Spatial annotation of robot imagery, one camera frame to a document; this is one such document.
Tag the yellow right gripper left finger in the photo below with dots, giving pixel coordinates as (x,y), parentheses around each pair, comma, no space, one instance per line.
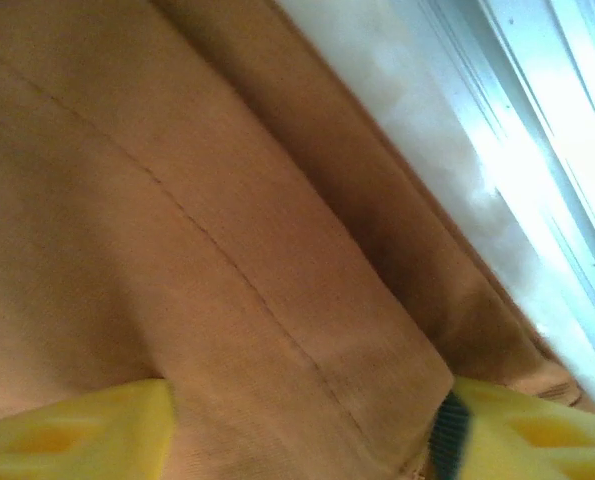
(77,435)

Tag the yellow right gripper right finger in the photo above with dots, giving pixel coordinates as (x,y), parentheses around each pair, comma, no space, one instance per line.
(527,435)

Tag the brown long pants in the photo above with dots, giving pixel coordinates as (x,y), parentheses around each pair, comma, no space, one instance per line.
(187,210)

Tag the aluminium frame rail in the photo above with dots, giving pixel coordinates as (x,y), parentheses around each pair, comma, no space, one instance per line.
(552,150)

